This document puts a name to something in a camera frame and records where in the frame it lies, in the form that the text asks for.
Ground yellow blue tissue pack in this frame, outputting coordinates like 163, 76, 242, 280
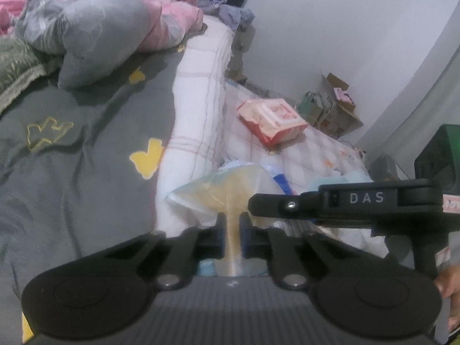
167, 164, 282, 277

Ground person's right hand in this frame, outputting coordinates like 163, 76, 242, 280
435, 265, 460, 333

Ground white plastic bag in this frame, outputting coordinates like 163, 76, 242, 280
302, 170, 373, 192

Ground dark blue packet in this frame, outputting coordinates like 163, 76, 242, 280
266, 166, 296, 196

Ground white curtain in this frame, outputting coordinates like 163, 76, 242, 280
358, 11, 459, 178

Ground small open cardboard box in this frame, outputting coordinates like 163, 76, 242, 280
296, 72, 363, 139

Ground red wet wipes pack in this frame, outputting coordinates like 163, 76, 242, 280
236, 98, 309, 148

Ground grey cloud pillow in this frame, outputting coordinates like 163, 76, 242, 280
15, 0, 162, 90

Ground purple crumpled clothes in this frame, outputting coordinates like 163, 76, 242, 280
196, 0, 255, 32

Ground green patterned blanket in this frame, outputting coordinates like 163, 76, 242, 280
0, 36, 62, 113

